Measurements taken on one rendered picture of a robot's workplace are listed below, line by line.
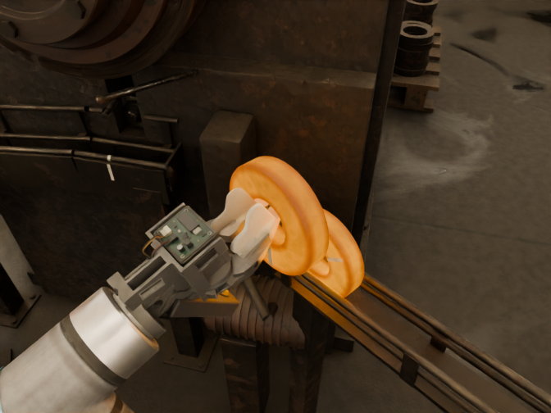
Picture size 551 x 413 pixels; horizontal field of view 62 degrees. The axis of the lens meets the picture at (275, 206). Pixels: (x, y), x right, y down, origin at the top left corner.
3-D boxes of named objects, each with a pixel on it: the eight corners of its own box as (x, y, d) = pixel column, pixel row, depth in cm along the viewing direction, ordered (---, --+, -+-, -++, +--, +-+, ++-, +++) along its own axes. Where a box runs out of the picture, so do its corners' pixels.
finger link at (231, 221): (274, 171, 52) (211, 224, 49) (284, 202, 57) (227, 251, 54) (256, 159, 54) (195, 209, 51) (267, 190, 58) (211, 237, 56)
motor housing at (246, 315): (234, 378, 131) (217, 253, 94) (309, 396, 127) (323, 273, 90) (219, 424, 121) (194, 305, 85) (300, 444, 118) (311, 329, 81)
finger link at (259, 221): (292, 185, 50) (229, 240, 48) (301, 215, 55) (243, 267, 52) (273, 171, 52) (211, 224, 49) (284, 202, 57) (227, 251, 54)
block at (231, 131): (225, 199, 103) (216, 105, 86) (260, 205, 101) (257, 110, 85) (210, 233, 95) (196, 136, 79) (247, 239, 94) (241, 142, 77)
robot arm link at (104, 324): (139, 388, 49) (99, 328, 54) (176, 355, 50) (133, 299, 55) (96, 362, 41) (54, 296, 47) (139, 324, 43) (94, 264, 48)
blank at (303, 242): (240, 137, 58) (220, 147, 57) (330, 182, 49) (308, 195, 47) (253, 231, 68) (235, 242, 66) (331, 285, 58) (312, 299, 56)
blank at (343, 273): (317, 284, 81) (304, 295, 79) (282, 206, 78) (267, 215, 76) (380, 295, 68) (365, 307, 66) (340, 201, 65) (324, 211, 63)
